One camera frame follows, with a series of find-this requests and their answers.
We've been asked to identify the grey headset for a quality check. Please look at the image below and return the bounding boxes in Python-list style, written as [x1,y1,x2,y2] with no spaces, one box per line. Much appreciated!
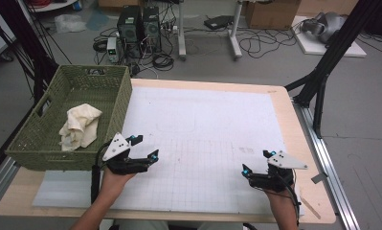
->
[300,11,348,44]

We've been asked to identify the white floor board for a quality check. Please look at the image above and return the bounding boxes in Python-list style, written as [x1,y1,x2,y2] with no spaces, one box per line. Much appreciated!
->
[291,15,368,58]

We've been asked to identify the clear plastic bag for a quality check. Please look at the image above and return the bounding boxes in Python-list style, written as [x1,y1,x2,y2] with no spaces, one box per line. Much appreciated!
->
[54,13,88,35]

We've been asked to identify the green woven basket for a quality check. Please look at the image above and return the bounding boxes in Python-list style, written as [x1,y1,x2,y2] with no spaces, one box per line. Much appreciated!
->
[5,64,133,173]

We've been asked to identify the person's left hand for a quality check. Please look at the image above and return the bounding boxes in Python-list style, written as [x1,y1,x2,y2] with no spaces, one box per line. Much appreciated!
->
[100,168,136,201]

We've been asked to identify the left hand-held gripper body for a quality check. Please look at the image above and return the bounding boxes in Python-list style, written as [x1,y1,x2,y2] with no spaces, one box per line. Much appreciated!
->
[101,132,149,175]

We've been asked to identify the aluminium rail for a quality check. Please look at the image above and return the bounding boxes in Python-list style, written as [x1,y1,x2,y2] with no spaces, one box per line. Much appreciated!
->
[293,102,361,230]
[0,156,20,209]

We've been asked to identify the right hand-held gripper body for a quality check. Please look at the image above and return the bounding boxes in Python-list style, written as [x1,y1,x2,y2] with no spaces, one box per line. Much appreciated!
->
[247,150,308,194]

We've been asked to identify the white grid mat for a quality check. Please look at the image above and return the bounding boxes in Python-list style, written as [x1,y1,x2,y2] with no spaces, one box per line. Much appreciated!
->
[32,85,305,217]

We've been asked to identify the thin wooden stick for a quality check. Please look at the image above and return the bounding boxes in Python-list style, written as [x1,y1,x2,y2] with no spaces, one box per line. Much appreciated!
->
[299,195,323,220]

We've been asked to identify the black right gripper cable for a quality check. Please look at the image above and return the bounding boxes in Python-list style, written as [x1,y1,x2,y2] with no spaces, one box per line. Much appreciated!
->
[276,168,302,225]

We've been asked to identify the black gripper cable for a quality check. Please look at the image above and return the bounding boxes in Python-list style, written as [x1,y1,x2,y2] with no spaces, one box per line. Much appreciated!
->
[90,142,114,205]
[276,168,302,225]

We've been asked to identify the white desk leg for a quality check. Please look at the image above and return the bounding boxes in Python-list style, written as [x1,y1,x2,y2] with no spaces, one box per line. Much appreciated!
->
[177,0,188,61]
[228,0,244,60]

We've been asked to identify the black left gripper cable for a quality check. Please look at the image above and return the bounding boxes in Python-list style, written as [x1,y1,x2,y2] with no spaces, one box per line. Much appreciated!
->
[90,142,114,205]

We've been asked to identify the small grey power supply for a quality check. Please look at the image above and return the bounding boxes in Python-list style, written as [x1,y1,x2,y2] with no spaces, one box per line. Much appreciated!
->
[106,36,121,64]

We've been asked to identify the tangled black floor cables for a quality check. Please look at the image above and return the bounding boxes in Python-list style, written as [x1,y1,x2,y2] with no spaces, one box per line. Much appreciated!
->
[236,27,297,59]

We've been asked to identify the person's right hand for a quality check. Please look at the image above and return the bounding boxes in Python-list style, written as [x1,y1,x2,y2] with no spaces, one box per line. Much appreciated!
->
[263,185,299,209]

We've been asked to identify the black metal stand with cables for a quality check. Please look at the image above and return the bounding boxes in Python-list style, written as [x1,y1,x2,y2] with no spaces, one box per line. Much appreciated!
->
[0,0,60,105]

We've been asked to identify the black computer tower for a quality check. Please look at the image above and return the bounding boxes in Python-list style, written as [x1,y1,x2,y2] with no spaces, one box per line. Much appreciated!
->
[116,5,144,59]
[142,6,163,54]

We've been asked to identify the brown cardboard box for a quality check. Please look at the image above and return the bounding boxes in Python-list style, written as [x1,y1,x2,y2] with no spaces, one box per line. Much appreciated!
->
[244,0,303,31]

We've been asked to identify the cream egg-print cloth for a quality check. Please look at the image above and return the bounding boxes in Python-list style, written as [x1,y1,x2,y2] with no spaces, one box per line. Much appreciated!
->
[57,103,103,152]

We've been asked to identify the coiled black cable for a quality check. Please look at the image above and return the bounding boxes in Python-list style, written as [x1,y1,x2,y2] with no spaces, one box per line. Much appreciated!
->
[151,52,175,72]

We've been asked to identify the grey tape piece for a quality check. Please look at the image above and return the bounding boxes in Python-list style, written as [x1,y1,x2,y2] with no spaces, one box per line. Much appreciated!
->
[310,172,329,185]

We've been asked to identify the black flat device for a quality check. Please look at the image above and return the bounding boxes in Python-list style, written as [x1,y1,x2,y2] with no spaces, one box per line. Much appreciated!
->
[203,14,236,31]

